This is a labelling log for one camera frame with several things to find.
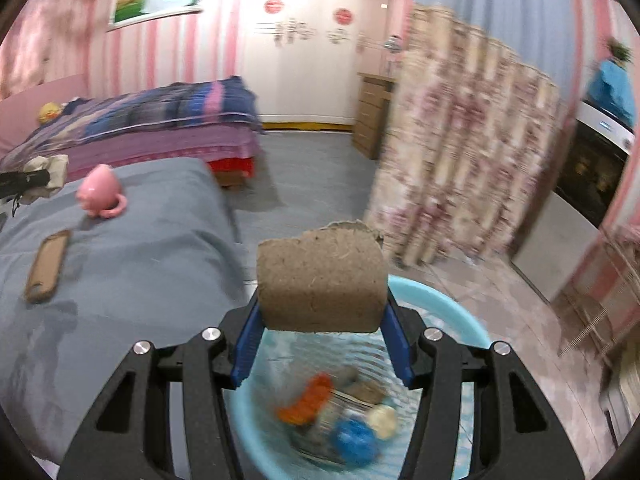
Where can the blue cloth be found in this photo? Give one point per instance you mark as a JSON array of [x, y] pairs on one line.
[[612, 90]]

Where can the beige printed snack packet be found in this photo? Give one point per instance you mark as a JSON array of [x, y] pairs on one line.
[[367, 390]]

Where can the desk lamp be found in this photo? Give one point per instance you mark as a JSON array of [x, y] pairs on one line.
[[392, 44]]

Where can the floral curtain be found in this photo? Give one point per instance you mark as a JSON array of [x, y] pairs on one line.
[[465, 135]]

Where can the pink headboard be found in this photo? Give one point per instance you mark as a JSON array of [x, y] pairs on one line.
[[30, 105]]

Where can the cream plastic lid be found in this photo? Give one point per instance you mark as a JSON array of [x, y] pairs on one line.
[[382, 422]]

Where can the cardboard tube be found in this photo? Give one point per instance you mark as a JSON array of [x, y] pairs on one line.
[[320, 280]]

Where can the pink striped curtain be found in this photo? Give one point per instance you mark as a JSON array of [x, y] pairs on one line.
[[45, 25]]

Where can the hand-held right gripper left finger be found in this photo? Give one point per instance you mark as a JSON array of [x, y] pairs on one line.
[[247, 345]]

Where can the pink mug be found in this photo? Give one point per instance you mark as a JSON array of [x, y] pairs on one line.
[[97, 187]]

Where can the red round paper decoration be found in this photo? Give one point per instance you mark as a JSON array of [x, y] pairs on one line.
[[272, 5], [342, 16]]

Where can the red cloth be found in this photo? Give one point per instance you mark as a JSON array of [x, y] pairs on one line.
[[232, 166]]

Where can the turquoise plastic basket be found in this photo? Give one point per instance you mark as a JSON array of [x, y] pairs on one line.
[[440, 310]]

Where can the white panel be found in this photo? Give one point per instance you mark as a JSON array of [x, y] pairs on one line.
[[555, 245]]

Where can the brown phone case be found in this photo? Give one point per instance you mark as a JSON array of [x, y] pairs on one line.
[[47, 265]]

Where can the beige sock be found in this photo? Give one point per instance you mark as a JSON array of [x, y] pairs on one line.
[[57, 170]]

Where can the purple dotted bed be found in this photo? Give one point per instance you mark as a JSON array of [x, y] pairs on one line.
[[190, 145]]

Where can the wooden desk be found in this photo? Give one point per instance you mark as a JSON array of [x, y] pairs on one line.
[[370, 115]]

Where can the blue plastic bag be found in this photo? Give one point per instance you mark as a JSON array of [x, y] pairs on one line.
[[355, 440]]

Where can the yellow duck plush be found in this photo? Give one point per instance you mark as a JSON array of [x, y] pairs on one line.
[[50, 112]]

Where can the white wardrobe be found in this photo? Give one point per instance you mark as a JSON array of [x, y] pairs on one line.
[[310, 70]]

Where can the plaid quilt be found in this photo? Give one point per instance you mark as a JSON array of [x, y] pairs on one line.
[[165, 105]]

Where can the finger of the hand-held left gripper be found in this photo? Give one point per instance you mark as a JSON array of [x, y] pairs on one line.
[[25, 180]]

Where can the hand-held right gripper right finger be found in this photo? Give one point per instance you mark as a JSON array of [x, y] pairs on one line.
[[397, 345]]

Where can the orange plastic wrapper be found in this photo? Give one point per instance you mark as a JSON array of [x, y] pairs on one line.
[[305, 400]]

